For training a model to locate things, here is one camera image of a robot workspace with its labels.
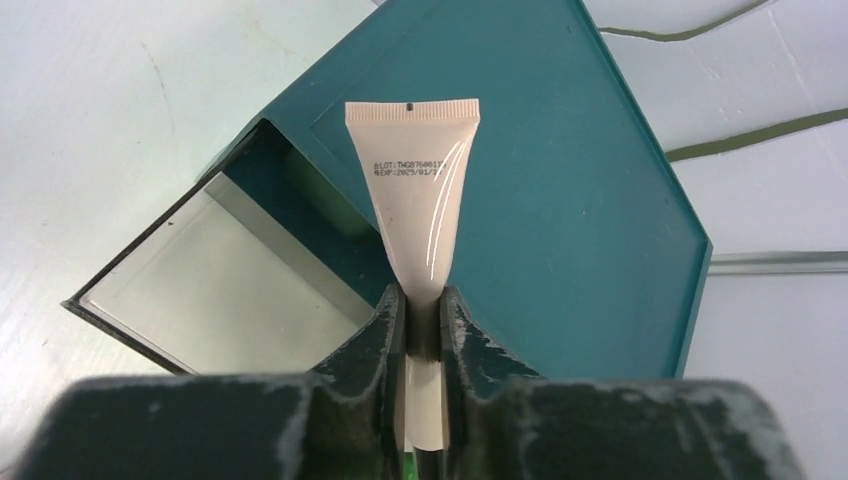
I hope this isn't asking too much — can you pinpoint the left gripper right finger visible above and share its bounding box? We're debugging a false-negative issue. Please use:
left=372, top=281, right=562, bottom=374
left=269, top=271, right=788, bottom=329
left=439, top=287, right=805, bottom=479

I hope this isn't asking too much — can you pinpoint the teal drawer cabinet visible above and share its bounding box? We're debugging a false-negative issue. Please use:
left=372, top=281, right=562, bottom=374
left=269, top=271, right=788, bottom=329
left=224, top=1, right=711, bottom=378

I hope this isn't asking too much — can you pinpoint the beige cream tube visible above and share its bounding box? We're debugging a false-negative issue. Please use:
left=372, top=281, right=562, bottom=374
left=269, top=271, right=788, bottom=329
left=345, top=98, right=481, bottom=479

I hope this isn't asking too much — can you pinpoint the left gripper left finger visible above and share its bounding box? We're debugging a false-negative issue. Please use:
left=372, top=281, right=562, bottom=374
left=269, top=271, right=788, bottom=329
left=13, top=284, right=406, bottom=479

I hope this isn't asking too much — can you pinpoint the clear drawer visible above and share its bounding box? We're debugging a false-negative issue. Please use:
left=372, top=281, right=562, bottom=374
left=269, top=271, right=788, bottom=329
left=65, top=120, right=394, bottom=374

